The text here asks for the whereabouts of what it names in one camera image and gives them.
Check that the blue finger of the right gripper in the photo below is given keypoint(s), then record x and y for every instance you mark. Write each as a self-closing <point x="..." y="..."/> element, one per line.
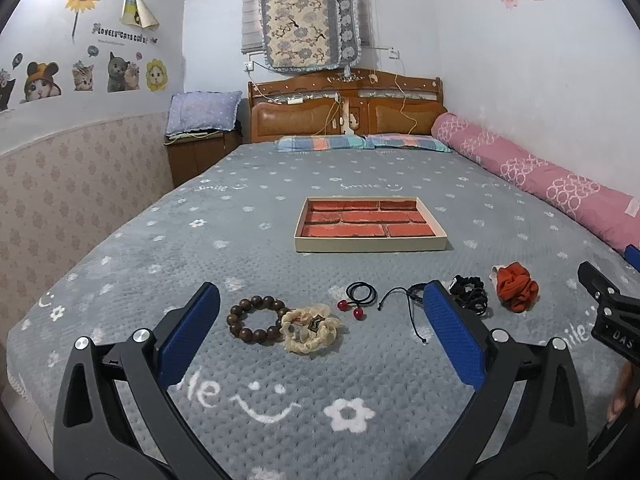
<point x="601" y="289"/>

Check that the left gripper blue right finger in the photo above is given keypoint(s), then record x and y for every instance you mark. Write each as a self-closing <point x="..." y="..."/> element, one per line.
<point x="526" y="417"/>

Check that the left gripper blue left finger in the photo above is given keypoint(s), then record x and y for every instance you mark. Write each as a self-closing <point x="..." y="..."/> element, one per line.
<point x="92" y="437"/>

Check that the rust orange scrunchie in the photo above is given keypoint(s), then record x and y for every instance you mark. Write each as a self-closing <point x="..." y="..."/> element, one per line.
<point x="517" y="291"/>

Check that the black scrunchie band watch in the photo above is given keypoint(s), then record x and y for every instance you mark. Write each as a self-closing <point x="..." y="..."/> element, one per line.
<point x="469" y="294"/>

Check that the cream organza scrunchie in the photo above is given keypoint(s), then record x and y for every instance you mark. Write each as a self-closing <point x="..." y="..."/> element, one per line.
<point x="308" y="330"/>

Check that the black hair tie red beads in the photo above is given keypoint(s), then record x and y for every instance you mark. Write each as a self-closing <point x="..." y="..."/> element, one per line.
<point x="358" y="296"/>

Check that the pink rolled quilt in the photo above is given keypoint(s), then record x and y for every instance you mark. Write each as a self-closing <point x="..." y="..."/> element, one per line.
<point x="611" y="215"/>

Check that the grey smile bedspread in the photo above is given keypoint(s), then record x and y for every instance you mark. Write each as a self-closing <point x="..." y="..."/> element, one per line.
<point x="379" y="401"/>

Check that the wooden nightstand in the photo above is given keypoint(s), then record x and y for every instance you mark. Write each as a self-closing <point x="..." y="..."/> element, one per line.
<point x="192" y="155"/>

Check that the beige tray with red lining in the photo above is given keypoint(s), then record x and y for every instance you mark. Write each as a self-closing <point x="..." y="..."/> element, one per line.
<point x="364" y="224"/>

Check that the lavender dotted cushion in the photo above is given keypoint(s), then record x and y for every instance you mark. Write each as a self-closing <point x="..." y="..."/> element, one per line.
<point x="202" y="111"/>

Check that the striped pillow left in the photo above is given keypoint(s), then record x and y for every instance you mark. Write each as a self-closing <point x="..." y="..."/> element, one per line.
<point x="308" y="144"/>

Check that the wooden headboard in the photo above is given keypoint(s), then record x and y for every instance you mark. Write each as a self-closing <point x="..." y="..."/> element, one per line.
<point x="330" y="103"/>

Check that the yellow flower cat sticker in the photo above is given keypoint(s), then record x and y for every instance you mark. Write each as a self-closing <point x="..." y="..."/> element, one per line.
<point x="156" y="76"/>

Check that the floral quilt window cover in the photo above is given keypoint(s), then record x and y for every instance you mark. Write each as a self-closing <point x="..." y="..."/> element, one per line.
<point x="304" y="36"/>

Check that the grey cats wall sticker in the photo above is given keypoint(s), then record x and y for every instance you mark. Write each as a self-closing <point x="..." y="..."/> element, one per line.
<point x="122" y="75"/>

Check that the hamster cat wall sticker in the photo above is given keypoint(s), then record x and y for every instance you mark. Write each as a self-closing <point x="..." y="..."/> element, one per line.
<point x="40" y="83"/>

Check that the tabby kitten wall sticker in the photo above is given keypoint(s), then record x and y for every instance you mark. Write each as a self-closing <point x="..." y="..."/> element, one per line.
<point x="82" y="77"/>

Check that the peeling paper wall poster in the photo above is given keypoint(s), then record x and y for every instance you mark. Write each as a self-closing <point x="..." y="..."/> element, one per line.
<point x="136" y="13"/>

